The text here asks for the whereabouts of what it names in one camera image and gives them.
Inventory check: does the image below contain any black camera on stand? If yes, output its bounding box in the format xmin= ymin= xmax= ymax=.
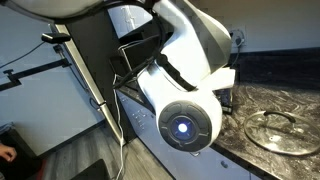
xmin=41 ymin=32 xmax=72 ymax=45

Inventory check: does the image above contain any black floor object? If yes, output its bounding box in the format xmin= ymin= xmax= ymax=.
xmin=70 ymin=159 xmax=111 ymax=180

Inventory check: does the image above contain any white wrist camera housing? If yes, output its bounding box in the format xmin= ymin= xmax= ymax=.
xmin=199 ymin=67 xmax=236 ymax=92

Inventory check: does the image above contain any black furniture block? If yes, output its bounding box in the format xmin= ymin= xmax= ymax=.
xmin=0 ymin=124 xmax=43 ymax=180

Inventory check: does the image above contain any glass pot lid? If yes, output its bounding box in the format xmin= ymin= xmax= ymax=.
xmin=243 ymin=110 xmax=320 ymax=157

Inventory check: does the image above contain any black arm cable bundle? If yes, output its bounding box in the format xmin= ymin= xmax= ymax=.
xmin=112 ymin=33 xmax=162 ymax=90

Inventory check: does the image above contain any black stand panel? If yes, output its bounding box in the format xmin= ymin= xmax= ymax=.
xmin=64 ymin=6 xmax=158 ymax=141

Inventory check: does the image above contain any bare person hand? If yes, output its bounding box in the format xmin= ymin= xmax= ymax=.
xmin=0 ymin=144 xmax=18 ymax=163

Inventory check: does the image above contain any black plug with cable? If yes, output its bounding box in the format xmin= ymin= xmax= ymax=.
xmin=229 ymin=36 xmax=243 ymax=70

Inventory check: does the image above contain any white wall outlet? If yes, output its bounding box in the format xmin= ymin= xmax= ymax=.
xmin=229 ymin=27 xmax=248 ymax=48

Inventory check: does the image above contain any aluminium frame post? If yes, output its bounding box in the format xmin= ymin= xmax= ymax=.
xmin=49 ymin=23 xmax=126 ymax=146

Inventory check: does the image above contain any thin black camera cable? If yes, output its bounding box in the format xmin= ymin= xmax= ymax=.
xmin=0 ymin=41 xmax=46 ymax=69

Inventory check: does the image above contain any white hanging cable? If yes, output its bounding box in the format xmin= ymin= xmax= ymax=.
xmin=112 ymin=73 xmax=127 ymax=180

